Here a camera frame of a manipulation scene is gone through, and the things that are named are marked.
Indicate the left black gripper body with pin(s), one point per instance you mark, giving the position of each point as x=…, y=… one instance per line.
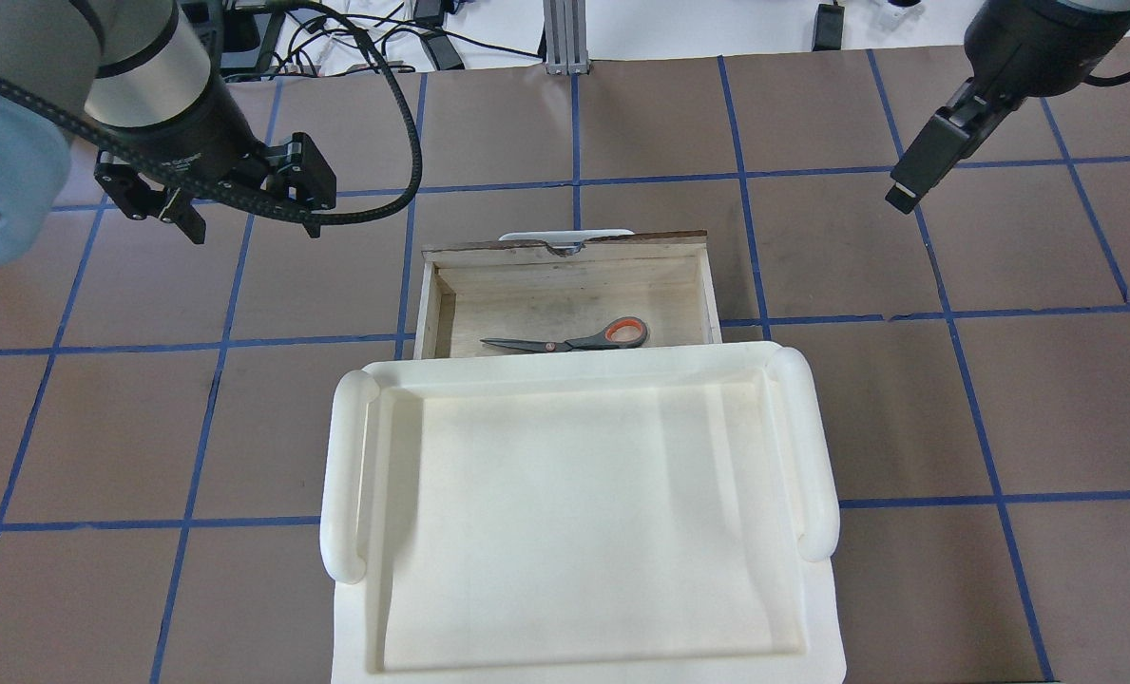
x=187, y=141

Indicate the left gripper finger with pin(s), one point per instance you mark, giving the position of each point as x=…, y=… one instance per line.
x=297, y=172
x=177, y=209

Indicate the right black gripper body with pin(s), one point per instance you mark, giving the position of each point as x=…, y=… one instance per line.
x=1025, y=49

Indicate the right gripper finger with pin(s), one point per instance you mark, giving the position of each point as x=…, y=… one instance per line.
x=946, y=139

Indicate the orange grey scissors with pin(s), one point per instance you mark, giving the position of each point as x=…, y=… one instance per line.
x=622, y=334

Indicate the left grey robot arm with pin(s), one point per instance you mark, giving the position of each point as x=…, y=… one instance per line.
x=135, y=79

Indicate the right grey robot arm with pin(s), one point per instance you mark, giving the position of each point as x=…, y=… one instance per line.
x=1017, y=50

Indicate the black power adapter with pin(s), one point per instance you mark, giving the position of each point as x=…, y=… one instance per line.
x=828, y=27

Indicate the white plastic tray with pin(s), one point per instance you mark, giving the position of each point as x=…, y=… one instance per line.
x=664, y=515

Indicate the wooden drawer with white handle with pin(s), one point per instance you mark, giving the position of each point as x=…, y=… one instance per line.
x=555, y=285

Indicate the aluminium frame post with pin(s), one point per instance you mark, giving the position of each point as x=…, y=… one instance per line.
x=564, y=33

